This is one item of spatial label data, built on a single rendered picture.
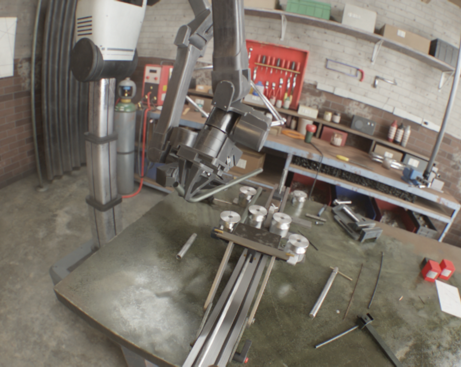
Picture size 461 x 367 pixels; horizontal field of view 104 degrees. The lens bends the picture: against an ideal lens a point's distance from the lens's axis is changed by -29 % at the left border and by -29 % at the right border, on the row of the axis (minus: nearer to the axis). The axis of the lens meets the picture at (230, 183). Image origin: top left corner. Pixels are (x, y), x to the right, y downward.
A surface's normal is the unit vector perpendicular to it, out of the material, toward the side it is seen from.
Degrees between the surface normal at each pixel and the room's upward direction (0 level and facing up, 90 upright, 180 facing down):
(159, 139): 73
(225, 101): 97
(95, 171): 90
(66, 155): 90
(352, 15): 90
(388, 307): 0
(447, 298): 1
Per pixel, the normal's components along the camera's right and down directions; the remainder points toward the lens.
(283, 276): 0.17, -0.88
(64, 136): 0.32, 0.45
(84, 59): -0.40, 0.34
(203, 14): -0.47, 0.01
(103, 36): 0.51, 0.53
